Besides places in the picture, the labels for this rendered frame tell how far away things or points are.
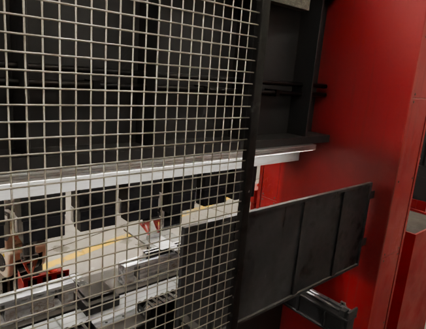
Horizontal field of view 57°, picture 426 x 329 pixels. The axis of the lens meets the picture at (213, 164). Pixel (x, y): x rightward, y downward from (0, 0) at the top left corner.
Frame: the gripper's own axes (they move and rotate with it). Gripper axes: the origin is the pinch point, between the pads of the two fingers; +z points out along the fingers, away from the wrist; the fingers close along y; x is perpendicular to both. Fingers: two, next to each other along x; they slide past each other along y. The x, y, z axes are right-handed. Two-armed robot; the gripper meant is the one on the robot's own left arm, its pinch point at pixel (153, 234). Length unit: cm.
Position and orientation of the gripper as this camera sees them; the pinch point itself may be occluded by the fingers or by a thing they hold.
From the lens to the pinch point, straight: 195.9
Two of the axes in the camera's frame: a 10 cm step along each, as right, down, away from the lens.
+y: 7.5, -0.8, 6.5
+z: 2.3, 9.6, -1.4
